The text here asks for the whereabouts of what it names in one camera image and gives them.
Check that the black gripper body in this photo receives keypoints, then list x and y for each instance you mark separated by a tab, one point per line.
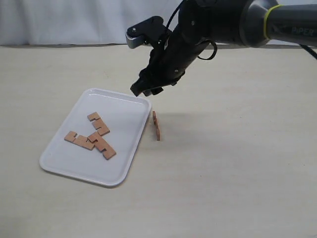
171	59

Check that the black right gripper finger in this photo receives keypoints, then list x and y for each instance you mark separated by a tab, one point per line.
149	90

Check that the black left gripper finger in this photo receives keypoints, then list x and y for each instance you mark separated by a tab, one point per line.
141	86

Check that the notched wooden piece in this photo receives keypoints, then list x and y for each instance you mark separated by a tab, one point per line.
156	123
107	151
98	124
79	140

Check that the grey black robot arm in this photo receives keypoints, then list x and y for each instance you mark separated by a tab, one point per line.
246	23

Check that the white plastic tray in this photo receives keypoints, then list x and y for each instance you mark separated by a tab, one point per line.
125	116

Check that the white curtain backdrop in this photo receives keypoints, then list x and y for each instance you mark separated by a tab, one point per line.
79	22

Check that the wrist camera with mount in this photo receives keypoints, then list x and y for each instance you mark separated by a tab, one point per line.
150	31

